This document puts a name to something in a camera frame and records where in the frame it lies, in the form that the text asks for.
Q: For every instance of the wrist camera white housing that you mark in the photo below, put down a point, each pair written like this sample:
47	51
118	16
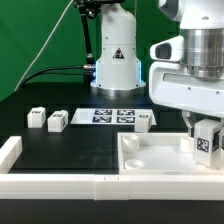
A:
169	50

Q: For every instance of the white sheet with markers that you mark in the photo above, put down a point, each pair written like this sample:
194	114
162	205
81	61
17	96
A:
109	116

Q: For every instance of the black camera stand pole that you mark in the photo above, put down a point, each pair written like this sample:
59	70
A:
89	9

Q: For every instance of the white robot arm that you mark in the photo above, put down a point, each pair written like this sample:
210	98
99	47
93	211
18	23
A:
188	70

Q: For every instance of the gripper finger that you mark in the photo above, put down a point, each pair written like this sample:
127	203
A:
220	141
190	120

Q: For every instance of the white U-shaped fence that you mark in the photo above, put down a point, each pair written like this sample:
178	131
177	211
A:
102	187

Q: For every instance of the white square tabletop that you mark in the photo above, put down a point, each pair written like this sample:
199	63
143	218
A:
160	153

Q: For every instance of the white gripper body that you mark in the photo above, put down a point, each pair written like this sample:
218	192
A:
170	85

